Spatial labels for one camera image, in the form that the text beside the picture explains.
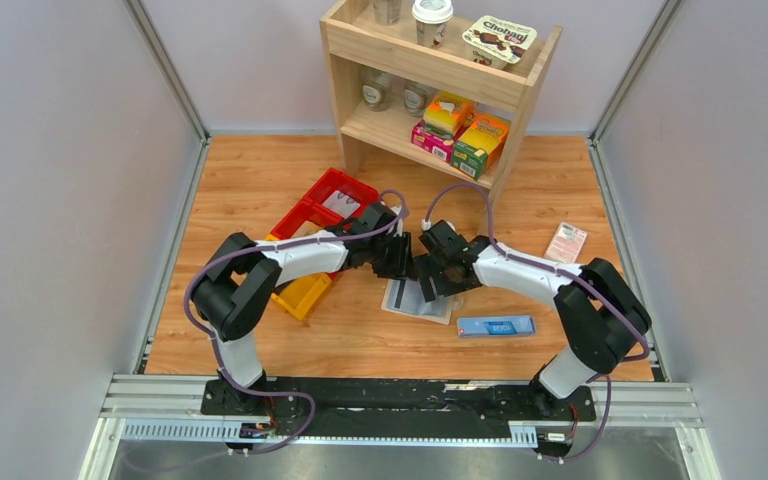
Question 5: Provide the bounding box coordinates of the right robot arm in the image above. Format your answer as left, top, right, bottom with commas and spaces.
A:
415, 221, 652, 400

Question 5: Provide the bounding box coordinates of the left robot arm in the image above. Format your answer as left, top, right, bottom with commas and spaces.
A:
184, 203, 409, 395

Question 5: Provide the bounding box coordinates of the red plastic bin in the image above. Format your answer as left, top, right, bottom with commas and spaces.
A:
268, 200, 343, 240
302, 168, 379, 220

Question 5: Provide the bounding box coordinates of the blue gum pack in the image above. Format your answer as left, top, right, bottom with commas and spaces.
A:
457, 315, 537, 338

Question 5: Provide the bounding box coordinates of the yellow plastic bin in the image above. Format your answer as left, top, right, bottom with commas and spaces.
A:
264, 233, 335, 323

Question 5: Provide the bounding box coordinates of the pink orange juice carton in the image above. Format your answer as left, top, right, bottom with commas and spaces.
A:
410, 91, 477, 163

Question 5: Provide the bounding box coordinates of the green yellow juice carton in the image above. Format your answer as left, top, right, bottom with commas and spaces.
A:
450, 113, 510, 180

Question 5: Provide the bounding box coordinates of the pink snack packet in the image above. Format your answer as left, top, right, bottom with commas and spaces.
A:
543, 222, 588, 263

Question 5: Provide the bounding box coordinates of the wooden shelf unit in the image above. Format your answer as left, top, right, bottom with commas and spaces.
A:
319, 0, 563, 198

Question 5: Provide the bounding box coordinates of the right glass water bottle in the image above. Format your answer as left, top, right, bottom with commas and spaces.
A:
403, 80, 435, 117

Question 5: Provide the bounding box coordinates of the Chobani yogurt cup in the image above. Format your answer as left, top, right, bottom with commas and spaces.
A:
462, 15, 537, 70

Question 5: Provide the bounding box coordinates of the metal can on shelf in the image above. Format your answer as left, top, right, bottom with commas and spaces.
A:
372, 0, 402, 26

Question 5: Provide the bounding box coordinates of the paper coffee cup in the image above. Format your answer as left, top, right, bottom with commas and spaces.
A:
411, 0, 454, 48

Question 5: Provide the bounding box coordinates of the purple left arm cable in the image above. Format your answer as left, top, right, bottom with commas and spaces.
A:
183, 189, 410, 456

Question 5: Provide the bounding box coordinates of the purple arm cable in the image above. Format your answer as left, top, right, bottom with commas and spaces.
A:
183, 189, 410, 456
422, 182, 650, 464

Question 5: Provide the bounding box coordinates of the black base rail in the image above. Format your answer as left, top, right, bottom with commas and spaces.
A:
200, 377, 596, 440

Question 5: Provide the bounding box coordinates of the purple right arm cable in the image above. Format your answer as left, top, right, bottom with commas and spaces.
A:
422, 182, 650, 464

